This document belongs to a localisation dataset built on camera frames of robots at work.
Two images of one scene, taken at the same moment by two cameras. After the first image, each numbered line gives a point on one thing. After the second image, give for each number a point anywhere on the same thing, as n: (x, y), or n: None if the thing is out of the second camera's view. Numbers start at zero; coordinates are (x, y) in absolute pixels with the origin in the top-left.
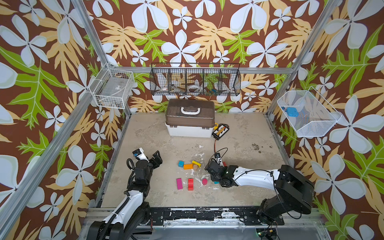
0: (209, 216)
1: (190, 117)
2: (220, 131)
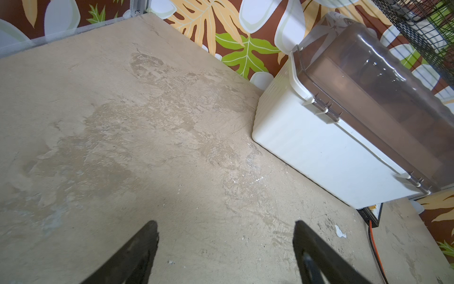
0: None
1: (352, 112)
2: (371, 213)
